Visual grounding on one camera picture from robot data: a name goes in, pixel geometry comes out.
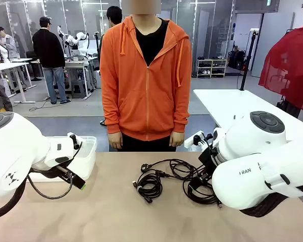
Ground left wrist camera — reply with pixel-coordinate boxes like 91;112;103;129
67;132;83;152

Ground white side table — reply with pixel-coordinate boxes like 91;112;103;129
193;89;303;142

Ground black backpacks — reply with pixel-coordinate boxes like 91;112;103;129
228;49;247;71

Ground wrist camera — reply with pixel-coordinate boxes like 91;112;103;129
184;130;214;149
67;132;83;152

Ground short black USB cable coil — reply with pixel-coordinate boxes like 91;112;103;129
132;173;165;204

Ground man in black jacket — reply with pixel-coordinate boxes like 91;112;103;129
32;16;71;105

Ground person's right hand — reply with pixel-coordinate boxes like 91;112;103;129
108;132;124;150

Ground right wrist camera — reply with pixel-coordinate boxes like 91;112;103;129
184;130;214;149

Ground person's left hand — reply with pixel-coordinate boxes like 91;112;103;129
169;131;186;148

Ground wooden shoe rack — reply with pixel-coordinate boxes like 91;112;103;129
196;58;228;78

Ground long black USB cable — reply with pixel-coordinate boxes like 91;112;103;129
183;175;224;209

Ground person in gray jacket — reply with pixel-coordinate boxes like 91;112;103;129
0;26;18;60

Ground person's left forearm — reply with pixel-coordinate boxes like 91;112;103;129
172;83;192;133

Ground white background desk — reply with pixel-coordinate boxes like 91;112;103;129
0;58;37;104

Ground person in orange hoodie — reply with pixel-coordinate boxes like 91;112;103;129
99;6;192;152

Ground black tripod stand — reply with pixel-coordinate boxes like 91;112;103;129
239;29;259;91

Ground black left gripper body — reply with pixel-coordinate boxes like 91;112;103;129
30;163;73;182

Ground black arm hose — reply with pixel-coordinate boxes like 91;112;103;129
238;186;303;218
0;173;28;220

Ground black right arm hose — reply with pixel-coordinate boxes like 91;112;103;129
238;186;303;218

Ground clear plastic storage container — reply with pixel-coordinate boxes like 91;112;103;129
27;135;98;183

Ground gray stool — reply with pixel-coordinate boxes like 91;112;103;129
71;80;88;99

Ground gray background desk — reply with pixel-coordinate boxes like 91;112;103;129
64;56;99;100

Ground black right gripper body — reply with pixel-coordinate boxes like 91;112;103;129
198;148;219;177

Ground red cape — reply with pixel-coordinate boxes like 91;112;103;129
258;25;303;111

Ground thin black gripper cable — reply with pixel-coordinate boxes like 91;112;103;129
27;141;84;200

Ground person's right forearm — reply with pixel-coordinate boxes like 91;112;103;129
100;83;121;134

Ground black left arm hose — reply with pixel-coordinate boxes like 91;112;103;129
0;173;28;220

